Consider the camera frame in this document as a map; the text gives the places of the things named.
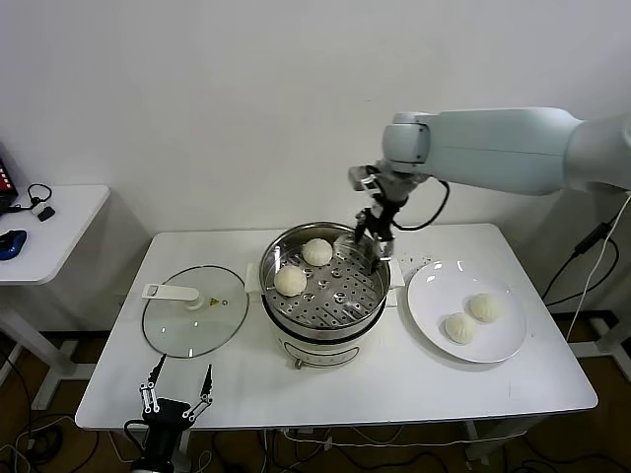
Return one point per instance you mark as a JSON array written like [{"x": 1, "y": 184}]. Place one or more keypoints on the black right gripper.
[{"x": 387, "y": 209}]

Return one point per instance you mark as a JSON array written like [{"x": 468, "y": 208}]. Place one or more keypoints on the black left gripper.
[{"x": 165, "y": 416}]

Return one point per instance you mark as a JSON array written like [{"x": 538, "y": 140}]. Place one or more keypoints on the white steamed baozi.
[
  {"x": 291, "y": 282},
  {"x": 317, "y": 252},
  {"x": 462, "y": 328},
  {"x": 486, "y": 308}
]

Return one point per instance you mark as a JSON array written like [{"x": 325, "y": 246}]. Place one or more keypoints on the blue computer mouse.
[{"x": 12, "y": 244}]

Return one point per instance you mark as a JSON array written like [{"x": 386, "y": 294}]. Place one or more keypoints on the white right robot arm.
[{"x": 493, "y": 148}]

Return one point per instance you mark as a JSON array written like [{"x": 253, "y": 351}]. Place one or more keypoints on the stainless steel steamer basket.
[{"x": 340, "y": 290}]

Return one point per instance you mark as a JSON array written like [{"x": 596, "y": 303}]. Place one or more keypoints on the white round plate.
[{"x": 434, "y": 295}]

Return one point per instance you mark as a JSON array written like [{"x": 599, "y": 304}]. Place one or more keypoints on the white electric cooker base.
[{"x": 320, "y": 347}]

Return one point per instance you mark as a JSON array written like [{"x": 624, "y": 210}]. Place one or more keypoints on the white side table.
[{"x": 64, "y": 231}]

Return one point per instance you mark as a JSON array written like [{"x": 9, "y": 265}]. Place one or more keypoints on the small black device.
[{"x": 46, "y": 215}]

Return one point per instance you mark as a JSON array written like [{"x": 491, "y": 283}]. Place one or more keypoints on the red black device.
[{"x": 5, "y": 177}]

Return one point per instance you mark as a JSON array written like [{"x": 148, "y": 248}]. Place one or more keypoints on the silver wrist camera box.
[{"x": 362, "y": 180}]

